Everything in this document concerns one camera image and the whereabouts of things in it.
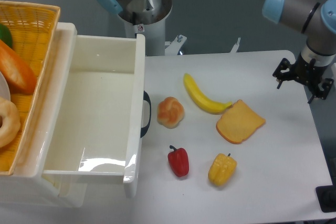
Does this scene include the yellow woven basket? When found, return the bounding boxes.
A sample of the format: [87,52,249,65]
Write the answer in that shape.
[1,1,60,176]

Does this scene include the white open drawer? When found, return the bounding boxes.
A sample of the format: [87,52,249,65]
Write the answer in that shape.
[43,35,147,198]

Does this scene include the round knotted bread roll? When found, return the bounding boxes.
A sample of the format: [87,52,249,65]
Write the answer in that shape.
[157,97,184,129]

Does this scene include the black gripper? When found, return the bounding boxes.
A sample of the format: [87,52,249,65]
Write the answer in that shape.
[272,56,334,103]

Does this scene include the dark drawer handle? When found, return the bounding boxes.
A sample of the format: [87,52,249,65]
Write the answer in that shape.
[140,91,152,138]

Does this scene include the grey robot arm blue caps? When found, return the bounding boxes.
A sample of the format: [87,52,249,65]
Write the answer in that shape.
[262,0,335,102]

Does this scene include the orange baguette loaf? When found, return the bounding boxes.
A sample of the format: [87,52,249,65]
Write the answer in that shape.
[1,40,37,95]

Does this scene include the black device at table corner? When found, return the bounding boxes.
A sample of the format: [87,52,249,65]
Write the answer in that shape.
[316,185,336,213]

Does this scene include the green pepper in basket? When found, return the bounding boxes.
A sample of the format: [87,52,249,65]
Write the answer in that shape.
[0,24,13,48]

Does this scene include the white drawer cabinet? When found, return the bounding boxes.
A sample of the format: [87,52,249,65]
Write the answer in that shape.
[1,23,86,207]

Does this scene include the yellow banana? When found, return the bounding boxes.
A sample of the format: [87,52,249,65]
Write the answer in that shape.
[183,73,233,114]

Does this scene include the toast bread slice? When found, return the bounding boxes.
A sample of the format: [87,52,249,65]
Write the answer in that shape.
[216,100,266,144]

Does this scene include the white table clamp bracket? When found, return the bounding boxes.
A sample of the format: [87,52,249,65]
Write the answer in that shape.
[165,35,187,56]

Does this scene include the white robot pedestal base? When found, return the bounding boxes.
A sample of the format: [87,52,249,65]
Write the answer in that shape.
[96,0,172,56]

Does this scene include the yellow bell pepper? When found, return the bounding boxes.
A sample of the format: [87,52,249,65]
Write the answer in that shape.
[208,153,237,186]

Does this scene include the red bell pepper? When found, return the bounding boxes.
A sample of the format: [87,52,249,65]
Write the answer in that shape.
[167,145,190,177]

